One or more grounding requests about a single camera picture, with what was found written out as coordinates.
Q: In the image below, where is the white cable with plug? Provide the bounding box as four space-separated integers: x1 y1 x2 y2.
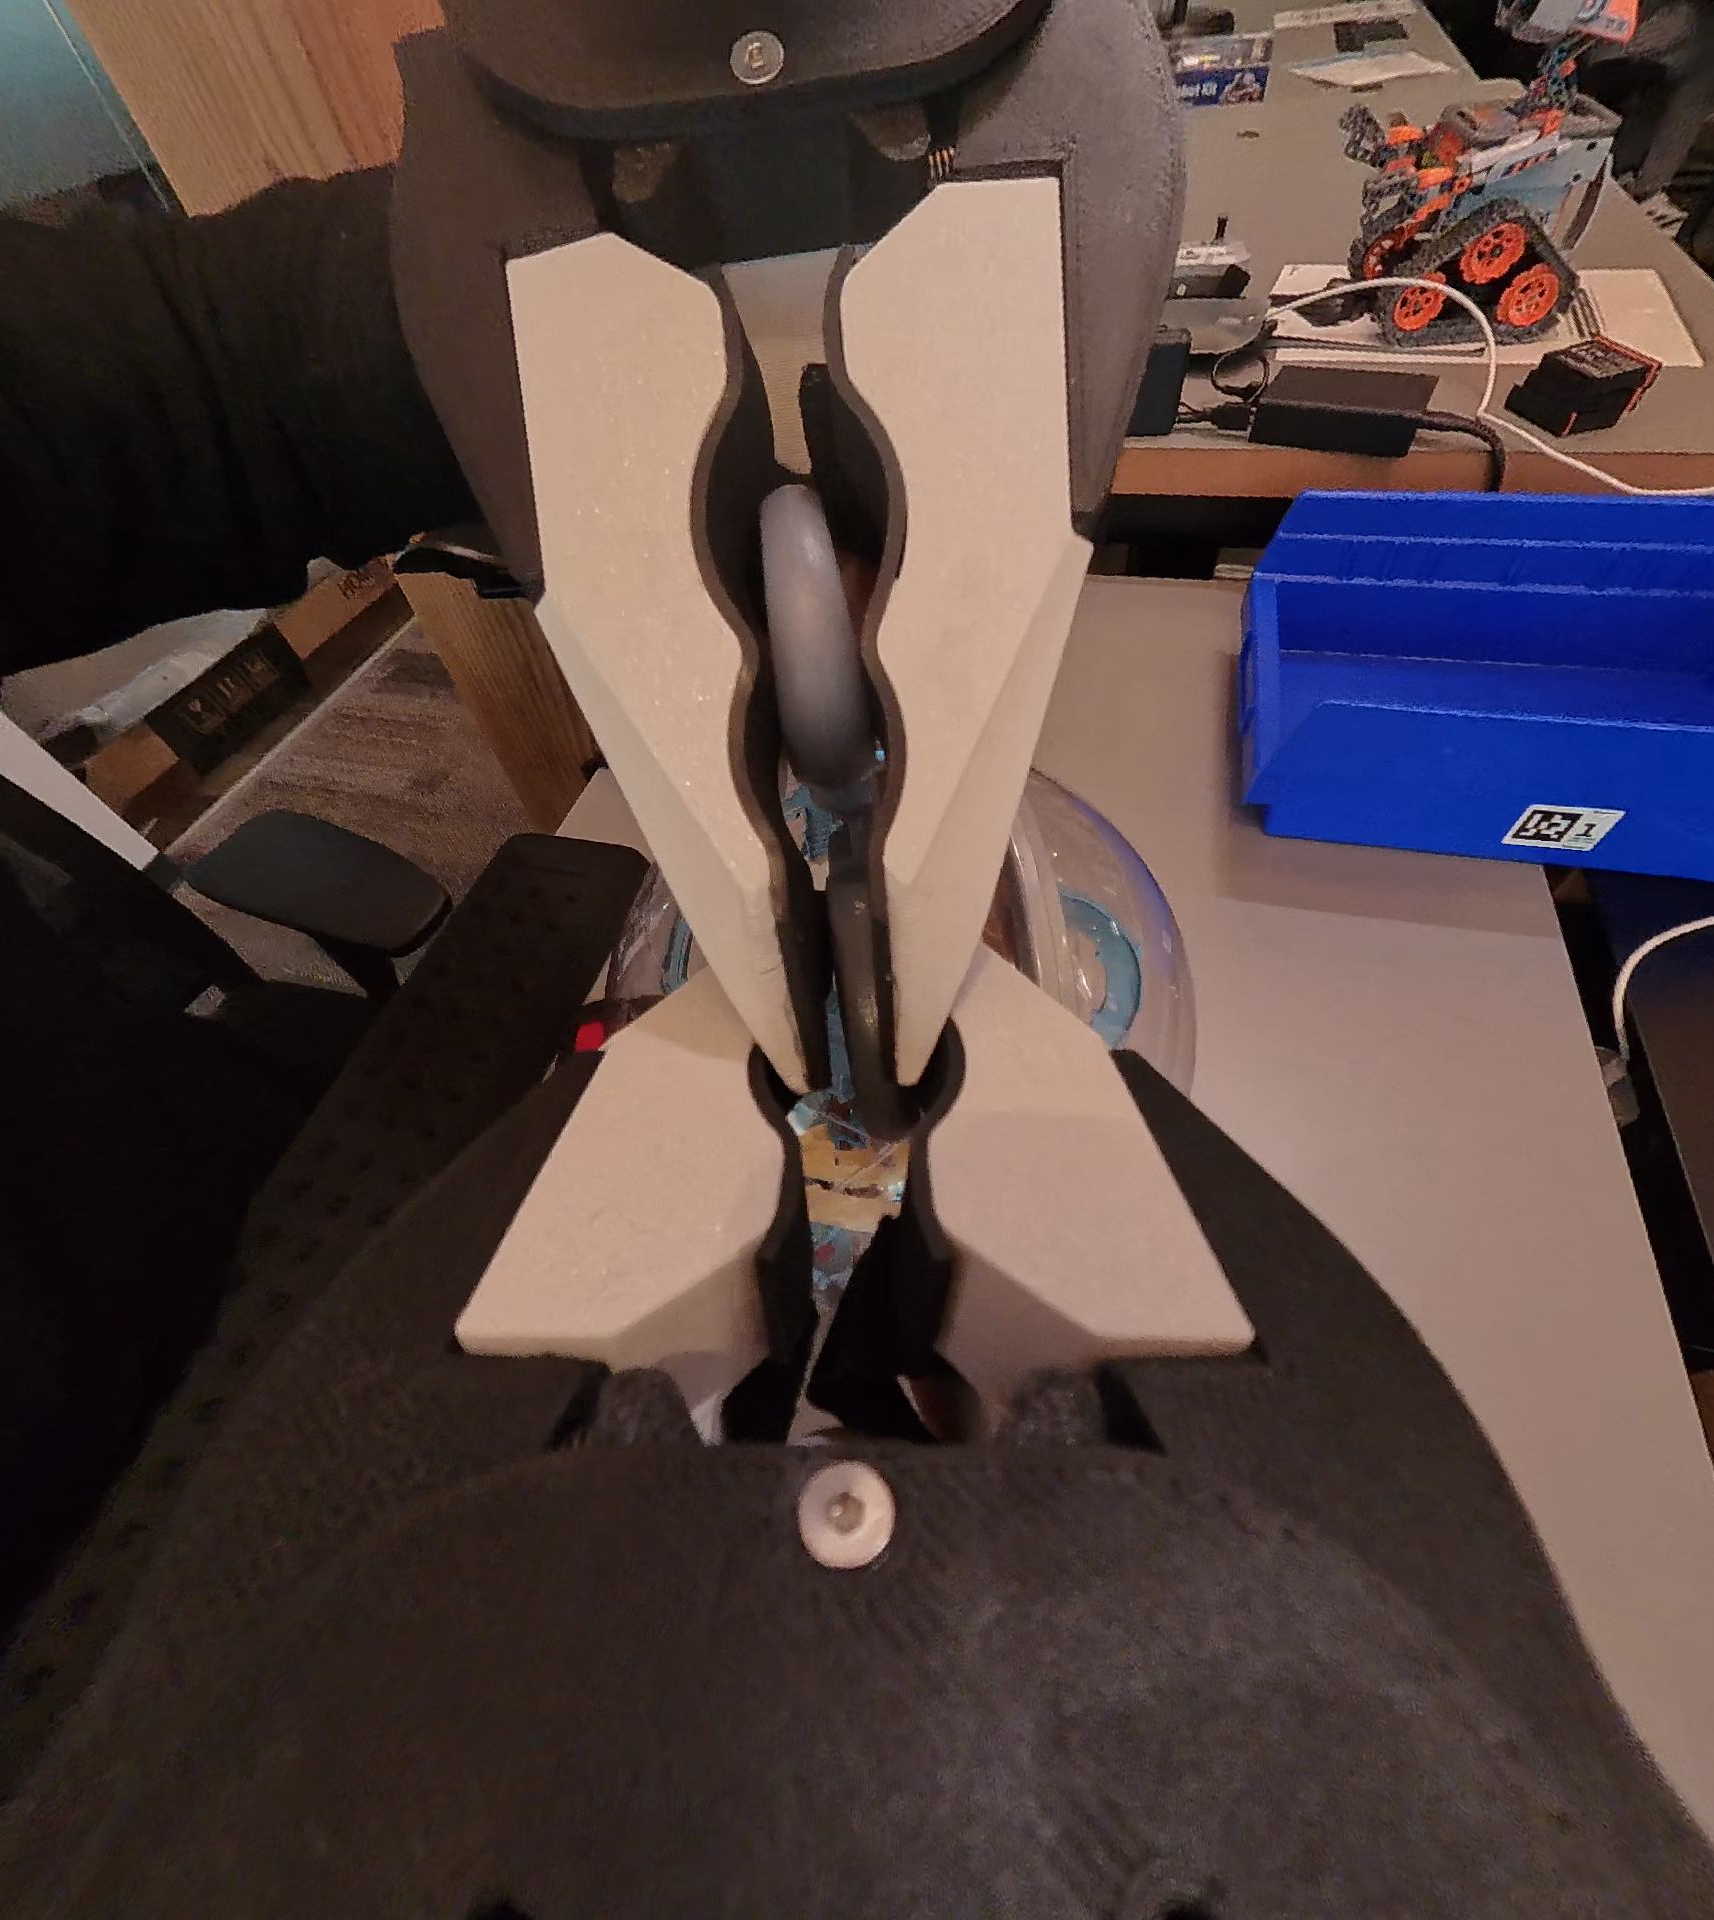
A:
1607 887 1714 1119

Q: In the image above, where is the white paper sheet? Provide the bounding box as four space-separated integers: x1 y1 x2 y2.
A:
1269 262 1707 370

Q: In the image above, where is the black dimpled foam pad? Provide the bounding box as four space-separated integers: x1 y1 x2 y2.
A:
196 832 652 1501

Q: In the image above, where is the wooden beam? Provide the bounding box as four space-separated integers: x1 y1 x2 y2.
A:
62 0 604 840

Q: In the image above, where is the black box orange label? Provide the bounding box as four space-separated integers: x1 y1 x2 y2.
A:
1506 333 1662 439

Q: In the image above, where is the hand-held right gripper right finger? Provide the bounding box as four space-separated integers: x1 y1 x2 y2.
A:
813 943 1257 1442

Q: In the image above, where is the blue bin with white tag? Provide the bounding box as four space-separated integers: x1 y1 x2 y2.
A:
1237 486 1714 898

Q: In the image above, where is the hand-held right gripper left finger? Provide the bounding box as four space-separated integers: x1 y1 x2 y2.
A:
455 960 818 1442

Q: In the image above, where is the person's left forearm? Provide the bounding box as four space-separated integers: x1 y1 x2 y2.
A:
0 161 500 707

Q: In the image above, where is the clear maze ball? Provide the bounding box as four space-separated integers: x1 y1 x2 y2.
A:
603 763 1201 1308

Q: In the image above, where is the black power adapter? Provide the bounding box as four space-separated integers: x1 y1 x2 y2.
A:
1246 359 1445 460

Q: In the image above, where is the black rectangular box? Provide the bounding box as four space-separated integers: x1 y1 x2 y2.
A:
1126 321 1197 439

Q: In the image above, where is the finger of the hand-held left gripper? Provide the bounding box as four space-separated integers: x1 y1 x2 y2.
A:
500 227 818 1093
824 167 1100 1086

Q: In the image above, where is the person's black jacket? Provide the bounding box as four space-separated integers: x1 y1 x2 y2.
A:
0 719 395 1772

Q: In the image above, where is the white plastic bag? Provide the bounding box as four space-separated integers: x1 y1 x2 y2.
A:
2 605 275 738

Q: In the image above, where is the orange wheeled toy robot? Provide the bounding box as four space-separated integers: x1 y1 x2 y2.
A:
1336 59 1625 354

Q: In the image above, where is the brown cardboard box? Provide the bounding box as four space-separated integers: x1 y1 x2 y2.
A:
84 551 402 820

